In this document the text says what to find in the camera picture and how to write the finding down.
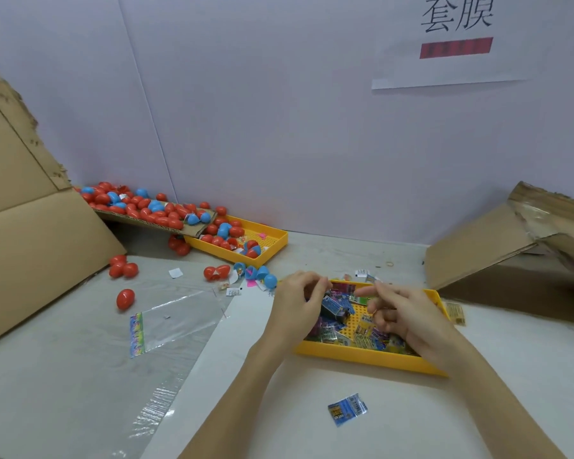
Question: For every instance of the person's right hand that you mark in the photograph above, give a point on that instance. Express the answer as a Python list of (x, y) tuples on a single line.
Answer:
[(416, 318)]

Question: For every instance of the person's left hand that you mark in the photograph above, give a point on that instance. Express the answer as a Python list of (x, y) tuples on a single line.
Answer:
[(295, 310)]

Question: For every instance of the yellow label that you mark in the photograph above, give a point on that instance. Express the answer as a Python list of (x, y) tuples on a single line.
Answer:
[(455, 313)]

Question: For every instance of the blue packet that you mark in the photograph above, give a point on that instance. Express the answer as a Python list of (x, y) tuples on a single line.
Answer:
[(347, 409)]

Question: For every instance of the pile of plastic eggs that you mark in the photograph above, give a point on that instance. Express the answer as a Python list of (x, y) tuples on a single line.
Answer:
[(163, 215)]

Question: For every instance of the person's left forearm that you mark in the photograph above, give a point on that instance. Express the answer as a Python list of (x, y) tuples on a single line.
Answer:
[(234, 406)]

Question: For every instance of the yellow plastic tray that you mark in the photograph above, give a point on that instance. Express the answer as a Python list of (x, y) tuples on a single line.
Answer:
[(363, 360)]

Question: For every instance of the yellow tray under eggs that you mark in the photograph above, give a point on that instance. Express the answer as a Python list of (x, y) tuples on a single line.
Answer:
[(263, 242)]

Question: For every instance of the torn flattened cardboard box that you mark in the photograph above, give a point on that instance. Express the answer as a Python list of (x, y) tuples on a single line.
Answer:
[(474, 243)]

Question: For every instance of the clear bag with coloured label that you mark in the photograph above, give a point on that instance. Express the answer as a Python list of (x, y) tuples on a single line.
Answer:
[(172, 322)]

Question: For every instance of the small white paper scrap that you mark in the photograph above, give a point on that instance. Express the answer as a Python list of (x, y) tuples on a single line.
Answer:
[(175, 272)]

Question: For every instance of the brown cardboard sheet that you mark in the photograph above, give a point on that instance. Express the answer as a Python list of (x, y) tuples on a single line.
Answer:
[(139, 220)]

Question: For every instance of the white paper sign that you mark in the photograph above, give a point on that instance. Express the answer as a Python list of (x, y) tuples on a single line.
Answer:
[(450, 43)]

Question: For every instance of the tall brown cardboard box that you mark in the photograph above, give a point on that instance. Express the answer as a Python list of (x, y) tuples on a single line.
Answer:
[(24, 243)]

